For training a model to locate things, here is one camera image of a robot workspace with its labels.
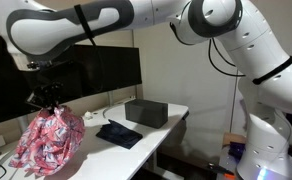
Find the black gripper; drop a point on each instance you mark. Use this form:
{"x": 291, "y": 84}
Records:
{"x": 46, "y": 96}

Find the pink floral cloth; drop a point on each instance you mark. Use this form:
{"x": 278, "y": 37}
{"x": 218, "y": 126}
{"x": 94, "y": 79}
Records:
{"x": 49, "y": 142}

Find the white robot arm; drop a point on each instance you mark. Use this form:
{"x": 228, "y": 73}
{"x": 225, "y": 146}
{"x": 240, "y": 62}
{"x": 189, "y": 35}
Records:
{"x": 35, "y": 33}

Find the dark navy folded cloth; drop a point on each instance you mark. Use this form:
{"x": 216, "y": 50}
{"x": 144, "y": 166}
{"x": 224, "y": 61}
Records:
{"x": 118, "y": 134}

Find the dark grey fabric box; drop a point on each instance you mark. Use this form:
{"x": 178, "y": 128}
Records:
{"x": 149, "y": 113}

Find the curved silver monitor stand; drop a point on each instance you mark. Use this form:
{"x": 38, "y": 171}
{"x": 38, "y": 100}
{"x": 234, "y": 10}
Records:
{"x": 23, "y": 124}

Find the left black monitor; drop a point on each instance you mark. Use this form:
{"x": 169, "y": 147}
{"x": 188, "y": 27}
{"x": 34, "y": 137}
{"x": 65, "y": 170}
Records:
{"x": 16, "y": 86}

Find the black monitor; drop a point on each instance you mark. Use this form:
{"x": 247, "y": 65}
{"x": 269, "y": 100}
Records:
{"x": 102, "y": 68}
{"x": 16, "y": 86}

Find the small white round object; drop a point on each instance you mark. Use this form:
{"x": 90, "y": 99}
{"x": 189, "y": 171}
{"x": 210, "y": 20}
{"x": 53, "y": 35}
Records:
{"x": 87, "y": 116}

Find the right black monitor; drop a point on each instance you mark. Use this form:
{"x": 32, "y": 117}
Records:
{"x": 102, "y": 68}

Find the orange handled tool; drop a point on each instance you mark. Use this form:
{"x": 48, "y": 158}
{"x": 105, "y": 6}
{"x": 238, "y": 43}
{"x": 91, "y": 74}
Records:
{"x": 218, "y": 169}

